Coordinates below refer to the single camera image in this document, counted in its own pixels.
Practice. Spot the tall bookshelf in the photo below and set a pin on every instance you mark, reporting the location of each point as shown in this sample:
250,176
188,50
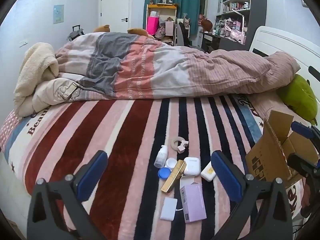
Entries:
255,10

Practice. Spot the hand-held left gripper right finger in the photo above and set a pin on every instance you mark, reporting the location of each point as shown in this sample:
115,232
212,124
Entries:
225,173

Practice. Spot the black office chair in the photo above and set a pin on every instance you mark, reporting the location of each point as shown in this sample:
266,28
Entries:
182,33

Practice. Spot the purple rectangular box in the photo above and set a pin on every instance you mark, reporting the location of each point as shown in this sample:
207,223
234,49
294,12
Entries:
193,203

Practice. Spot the pink and grey patchwork duvet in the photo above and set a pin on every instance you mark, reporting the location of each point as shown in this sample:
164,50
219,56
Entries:
162,67

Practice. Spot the small white pump bottle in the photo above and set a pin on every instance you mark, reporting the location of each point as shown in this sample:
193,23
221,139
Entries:
160,157

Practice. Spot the black suitcase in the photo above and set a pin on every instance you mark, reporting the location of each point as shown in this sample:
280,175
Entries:
76,34

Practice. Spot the blue wall poster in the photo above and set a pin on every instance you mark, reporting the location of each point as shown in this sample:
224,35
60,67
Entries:
59,14

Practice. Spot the white door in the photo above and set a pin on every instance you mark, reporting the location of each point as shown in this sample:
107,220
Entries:
115,5

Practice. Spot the striped plush blanket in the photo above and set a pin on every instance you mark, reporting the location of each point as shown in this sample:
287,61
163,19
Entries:
112,135

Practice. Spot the pink bag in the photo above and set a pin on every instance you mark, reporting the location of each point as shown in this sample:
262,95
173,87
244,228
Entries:
153,25

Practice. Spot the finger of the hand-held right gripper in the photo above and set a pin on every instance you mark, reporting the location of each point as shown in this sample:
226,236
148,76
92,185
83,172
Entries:
300,162
301,128

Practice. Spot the beige bag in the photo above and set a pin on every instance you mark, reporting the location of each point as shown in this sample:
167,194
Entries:
170,28

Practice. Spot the yellow shelf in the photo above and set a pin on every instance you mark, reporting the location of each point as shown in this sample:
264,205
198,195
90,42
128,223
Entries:
162,6

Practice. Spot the dark desk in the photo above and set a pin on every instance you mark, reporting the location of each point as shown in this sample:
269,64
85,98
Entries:
225,41

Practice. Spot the brown plush toy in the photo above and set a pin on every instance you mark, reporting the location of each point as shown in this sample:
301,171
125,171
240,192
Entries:
138,32
102,28

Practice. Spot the beige tape roll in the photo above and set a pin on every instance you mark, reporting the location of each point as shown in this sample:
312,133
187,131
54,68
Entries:
178,143

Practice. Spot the brown round object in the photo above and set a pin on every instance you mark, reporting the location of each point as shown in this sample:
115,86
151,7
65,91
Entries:
207,25

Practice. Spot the cream fleece blanket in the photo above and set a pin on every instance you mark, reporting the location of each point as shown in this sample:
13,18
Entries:
35,65

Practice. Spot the gold rectangular box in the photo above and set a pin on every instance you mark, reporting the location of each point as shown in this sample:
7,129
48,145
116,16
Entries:
173,178

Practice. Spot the brown cardboard box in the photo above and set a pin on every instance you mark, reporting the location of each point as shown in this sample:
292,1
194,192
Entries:
267,150

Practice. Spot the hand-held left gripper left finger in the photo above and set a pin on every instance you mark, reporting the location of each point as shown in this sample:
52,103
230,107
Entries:
92,173

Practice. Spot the white box with yellow print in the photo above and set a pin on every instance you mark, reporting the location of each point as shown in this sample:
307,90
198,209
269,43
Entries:
207,173

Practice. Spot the white headboard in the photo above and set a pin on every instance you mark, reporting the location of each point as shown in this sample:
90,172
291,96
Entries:
280,40

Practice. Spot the white earbuds case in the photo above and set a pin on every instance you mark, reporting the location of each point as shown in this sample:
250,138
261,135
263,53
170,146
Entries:
192,166

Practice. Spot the beige comforter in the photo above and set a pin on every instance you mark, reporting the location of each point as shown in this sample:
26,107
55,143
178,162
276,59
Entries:
52,92

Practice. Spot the green plush toy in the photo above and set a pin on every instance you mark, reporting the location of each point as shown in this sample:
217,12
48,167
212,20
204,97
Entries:
300,97

